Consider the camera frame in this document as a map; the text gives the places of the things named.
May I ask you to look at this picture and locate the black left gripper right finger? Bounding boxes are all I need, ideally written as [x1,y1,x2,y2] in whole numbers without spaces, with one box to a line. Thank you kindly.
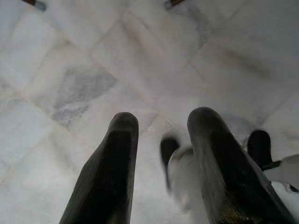
[187,106,295,224]

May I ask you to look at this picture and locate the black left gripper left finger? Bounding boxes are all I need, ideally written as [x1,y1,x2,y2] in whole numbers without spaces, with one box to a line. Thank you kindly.
[58,112,140,224]

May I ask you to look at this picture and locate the white robot leg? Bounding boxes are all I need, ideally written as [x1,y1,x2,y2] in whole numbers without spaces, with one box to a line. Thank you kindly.
[167,147,206,213]
[265,155,299,194]

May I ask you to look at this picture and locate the black robot foot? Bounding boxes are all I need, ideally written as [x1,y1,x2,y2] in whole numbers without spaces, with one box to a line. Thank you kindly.
[247,130,282,171]

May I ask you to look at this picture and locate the wooden furniture leg grey cap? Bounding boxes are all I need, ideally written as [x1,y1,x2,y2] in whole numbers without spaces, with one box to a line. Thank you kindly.
[20,0,47,12]
[164,0,185,11]

